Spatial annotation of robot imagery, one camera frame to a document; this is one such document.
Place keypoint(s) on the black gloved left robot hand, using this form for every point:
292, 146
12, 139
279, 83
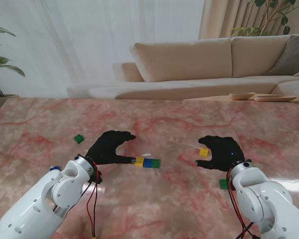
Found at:
104, 149

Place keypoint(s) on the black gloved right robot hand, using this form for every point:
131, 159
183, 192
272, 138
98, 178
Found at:
226, 152

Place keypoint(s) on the yellow toy brick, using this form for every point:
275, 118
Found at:
139, 161
203, 152

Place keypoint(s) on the green toy brick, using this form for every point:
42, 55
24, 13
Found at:
156, 163
79, 139
223, 184

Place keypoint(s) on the blue toy brick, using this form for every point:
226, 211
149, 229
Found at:
147, 163
54, 168

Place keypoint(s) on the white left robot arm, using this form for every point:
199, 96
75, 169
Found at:
40, 204

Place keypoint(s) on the white paper scrap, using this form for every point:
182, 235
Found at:
146, 154

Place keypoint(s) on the wooden bowl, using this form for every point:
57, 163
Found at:
241, 95

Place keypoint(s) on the wooden tray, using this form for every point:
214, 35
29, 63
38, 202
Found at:
274, 98

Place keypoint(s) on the beige sofa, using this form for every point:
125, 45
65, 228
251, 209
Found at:
184, 59

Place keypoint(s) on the white sheer curtain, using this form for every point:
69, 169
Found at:
89, 37

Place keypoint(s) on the grey plant pot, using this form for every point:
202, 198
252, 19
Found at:
0, 102

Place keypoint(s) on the grey sofa cushion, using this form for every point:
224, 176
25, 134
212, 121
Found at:
291, 54

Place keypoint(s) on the broad leaf potted plant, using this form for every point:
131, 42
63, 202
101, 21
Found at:
15, 70

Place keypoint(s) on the beige curtain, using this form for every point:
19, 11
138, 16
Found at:
224, 20

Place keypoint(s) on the tall green leafy plant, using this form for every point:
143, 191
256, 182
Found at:
285, 20

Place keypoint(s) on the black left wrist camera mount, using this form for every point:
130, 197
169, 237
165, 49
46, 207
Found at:
97, 177

